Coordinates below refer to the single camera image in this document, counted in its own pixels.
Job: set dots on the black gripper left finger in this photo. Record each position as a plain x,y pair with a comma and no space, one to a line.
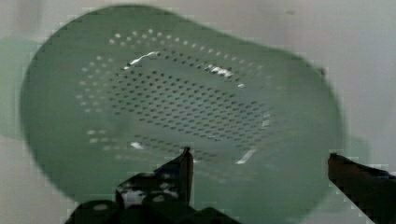
173,179

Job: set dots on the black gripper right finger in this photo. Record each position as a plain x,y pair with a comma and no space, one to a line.
372,190

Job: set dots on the mint green strainer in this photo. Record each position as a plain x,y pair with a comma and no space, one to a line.
123,89

